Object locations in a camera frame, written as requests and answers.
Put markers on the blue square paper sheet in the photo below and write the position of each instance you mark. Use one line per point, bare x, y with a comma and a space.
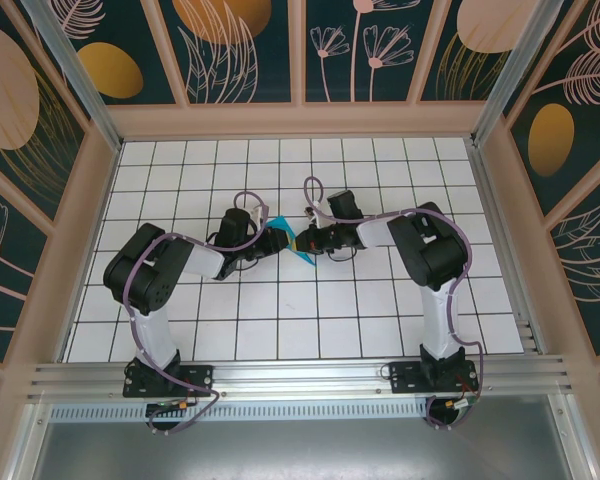
280, 222

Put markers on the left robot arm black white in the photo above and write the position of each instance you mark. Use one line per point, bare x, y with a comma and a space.
145, 275

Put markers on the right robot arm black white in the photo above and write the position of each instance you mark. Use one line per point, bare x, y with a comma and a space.
430, 250

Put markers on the grey metal panel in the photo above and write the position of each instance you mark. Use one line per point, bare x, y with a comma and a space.
300, 450

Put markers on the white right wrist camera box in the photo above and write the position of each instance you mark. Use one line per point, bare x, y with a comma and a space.
320, 216

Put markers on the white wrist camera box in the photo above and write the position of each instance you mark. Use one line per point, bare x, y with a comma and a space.
260, 214
320, 216

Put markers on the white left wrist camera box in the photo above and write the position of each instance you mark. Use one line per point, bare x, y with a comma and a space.
260, 214

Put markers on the aluminium mounting rail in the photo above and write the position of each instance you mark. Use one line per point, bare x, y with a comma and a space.
300, 375

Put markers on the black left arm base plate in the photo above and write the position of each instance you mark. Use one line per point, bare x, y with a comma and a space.
200, 377

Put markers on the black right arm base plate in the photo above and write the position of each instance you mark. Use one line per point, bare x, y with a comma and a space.
405, 377

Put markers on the aluminium side rail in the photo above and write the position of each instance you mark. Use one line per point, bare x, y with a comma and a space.
492, 200

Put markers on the aluminium frame post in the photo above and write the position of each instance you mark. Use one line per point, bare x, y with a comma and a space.
74, 75
512, 75

